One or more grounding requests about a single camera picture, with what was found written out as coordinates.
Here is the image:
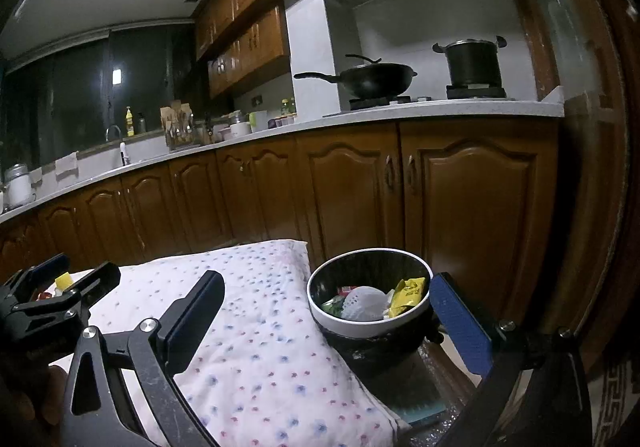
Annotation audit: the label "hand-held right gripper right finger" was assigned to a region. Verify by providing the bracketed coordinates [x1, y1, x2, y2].
[429, 272, 593, 447]

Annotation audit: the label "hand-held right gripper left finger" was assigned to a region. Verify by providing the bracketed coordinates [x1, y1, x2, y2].
[60, 271, 226, 447]

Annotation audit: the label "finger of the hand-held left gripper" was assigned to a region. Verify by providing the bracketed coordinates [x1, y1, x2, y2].
[0, 253, 71, 302]
[10, 261, 122, 324]

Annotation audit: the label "yellow snack wrapper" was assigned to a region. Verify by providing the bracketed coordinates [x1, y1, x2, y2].
[387, 277, 427, 318]

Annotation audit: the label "white-rimmed bin with black liner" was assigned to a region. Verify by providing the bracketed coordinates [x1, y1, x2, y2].
[306, 248, 443, 380]

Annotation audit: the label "person's left hand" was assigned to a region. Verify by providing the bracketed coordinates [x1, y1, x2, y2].
[0, 367, 68, 430]

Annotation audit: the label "floral white cloth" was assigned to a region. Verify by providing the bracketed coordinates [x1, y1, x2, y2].
[50, 239, 413, 447]

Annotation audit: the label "glass side table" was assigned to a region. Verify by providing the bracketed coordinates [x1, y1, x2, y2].
[390, 342, 481, 428]

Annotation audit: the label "white ceramic jar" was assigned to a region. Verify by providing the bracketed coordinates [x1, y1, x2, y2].
[4, 164, 36, 208]

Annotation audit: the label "white hanging towel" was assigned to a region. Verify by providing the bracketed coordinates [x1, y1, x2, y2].
[54, 152, 80, 178]

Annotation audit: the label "white sink faucet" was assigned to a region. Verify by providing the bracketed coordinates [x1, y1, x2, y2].
[105, 125, 132, 166]

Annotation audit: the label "brown wooden lower cabinets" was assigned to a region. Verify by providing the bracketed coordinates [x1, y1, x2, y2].
[0, 119, 561, 328]

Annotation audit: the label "brown wooden cabinets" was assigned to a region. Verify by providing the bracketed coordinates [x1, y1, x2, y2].
[192, 0, 351, 100]
[0, 119, 561, 328]

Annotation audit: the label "utensil rack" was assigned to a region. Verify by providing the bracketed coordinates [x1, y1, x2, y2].
[160, 99, 203, 152]

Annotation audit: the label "patterned rug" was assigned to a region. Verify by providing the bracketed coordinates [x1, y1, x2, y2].
[585, 357, 640, 447]

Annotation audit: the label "dark kitchen window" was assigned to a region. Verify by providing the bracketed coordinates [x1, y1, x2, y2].
[0, 22, 201, 172]

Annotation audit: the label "white kitchen countertop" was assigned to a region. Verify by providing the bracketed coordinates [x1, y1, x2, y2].
[0, 99, 566, 222]

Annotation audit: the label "gas stove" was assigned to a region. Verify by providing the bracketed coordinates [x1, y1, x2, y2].
[322, 86, 516, 118]

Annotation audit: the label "black wok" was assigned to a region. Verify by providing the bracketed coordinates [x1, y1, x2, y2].
[294, 54, 418, 98]

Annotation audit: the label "black cooking pot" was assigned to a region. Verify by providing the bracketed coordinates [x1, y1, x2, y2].
[432, 36, 508, 88]

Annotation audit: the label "brown wooden upper cabinets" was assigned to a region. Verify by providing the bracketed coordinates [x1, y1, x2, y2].
[192, 0, 351, 100]

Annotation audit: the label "wooden door frame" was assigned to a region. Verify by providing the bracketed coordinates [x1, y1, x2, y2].
[500, 0, 640, 378]

